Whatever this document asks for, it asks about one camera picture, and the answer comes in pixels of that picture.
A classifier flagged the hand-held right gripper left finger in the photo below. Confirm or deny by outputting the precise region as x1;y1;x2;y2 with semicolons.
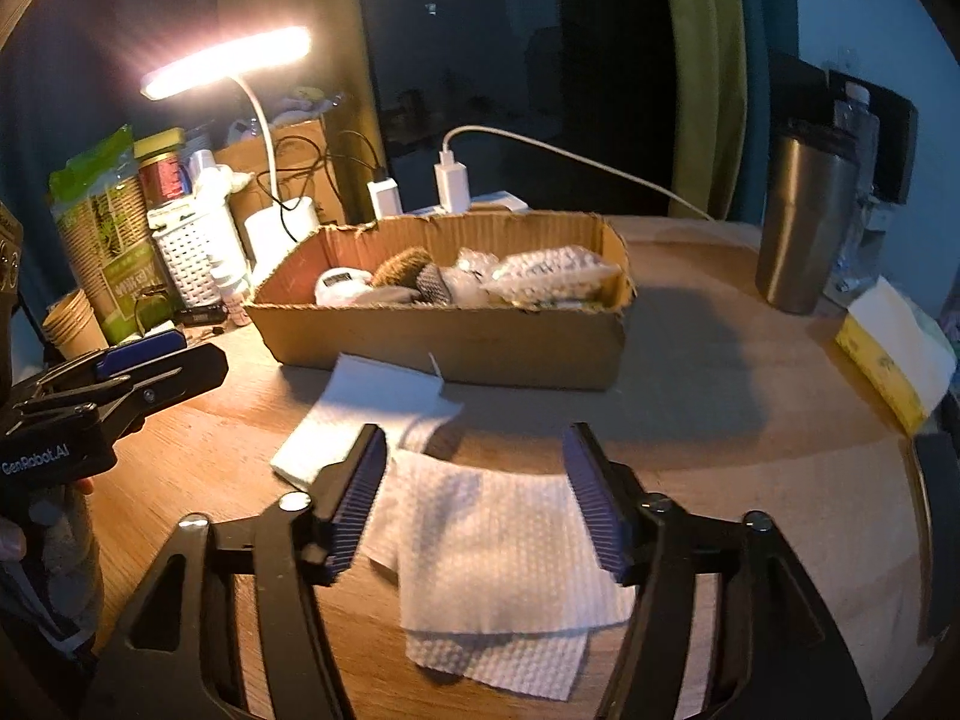
94;424;389;720

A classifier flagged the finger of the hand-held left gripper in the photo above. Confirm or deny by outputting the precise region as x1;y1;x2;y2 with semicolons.
11;343;230;440
34;330;188;392

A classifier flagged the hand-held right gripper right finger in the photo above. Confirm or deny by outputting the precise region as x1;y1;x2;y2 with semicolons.
562;422;875;720

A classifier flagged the white paper towel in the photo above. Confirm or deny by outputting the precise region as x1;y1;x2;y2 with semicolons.
405;624;590;699
270;352;467;489
364;450;639;635

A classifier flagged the cardboard box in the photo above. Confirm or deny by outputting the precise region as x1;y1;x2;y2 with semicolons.
246;211;635;392

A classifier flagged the bag of cotton swabs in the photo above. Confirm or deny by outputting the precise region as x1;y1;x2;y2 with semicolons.
491;244;605;309

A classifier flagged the person's left forearm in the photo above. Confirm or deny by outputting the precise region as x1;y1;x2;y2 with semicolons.
21;481;107;662

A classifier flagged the stack of paper cups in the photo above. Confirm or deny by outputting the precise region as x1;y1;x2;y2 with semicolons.
41;289;110;362

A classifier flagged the small white bottle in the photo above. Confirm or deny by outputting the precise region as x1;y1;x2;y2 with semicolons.
217;270;253;328

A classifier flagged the white plastic basket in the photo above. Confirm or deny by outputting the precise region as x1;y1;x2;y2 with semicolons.
150;199;251;311

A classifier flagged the green snack bag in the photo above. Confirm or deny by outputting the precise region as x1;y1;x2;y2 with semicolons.
46;126;178;347

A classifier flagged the red lidded jar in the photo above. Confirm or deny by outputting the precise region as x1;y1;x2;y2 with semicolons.
135;127;189;208

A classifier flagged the brown cardboard carton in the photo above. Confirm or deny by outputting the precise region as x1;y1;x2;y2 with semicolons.
216;116;348;230

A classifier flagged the small white charger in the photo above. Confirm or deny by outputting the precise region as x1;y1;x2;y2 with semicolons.
367;178;403;221

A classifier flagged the white desk lamp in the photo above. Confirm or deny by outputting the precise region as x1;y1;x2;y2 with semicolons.
140;26;322;283

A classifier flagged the teal curtain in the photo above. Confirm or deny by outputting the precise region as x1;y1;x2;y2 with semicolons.
0;0;227;241
731;0;800;223

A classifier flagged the tall white charger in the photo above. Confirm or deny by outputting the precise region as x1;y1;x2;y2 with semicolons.
435;152;473;213

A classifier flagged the yellow tissue pack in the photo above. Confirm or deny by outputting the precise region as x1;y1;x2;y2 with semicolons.
835;276;959;433

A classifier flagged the steel tumbler with black lid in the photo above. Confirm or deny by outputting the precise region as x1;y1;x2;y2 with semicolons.
754;120;863;315

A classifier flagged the dark glass window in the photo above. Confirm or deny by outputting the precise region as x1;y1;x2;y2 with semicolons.
352;0;676;218

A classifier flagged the clear water bottle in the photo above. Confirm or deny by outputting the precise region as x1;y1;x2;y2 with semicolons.
825;84;883;295

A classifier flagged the black cable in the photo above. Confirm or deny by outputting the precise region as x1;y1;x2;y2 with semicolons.
255;133;388;212

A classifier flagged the white charging cable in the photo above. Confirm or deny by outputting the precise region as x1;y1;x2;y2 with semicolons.
442;125;714;223

